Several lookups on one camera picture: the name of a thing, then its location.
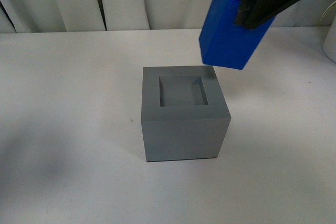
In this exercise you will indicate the white plant pot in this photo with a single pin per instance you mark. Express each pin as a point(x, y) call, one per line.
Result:
point(329, 45)

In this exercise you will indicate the blue block part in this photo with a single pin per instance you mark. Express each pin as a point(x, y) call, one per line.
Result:
point(224, 44)

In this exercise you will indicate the green plant leaves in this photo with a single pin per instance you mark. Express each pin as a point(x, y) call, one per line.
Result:
point(328, 10)

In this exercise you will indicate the white curtain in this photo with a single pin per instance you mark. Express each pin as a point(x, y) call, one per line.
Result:
point(33, 16)

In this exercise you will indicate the gray base block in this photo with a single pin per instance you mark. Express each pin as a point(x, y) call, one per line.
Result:
point(184, 114)

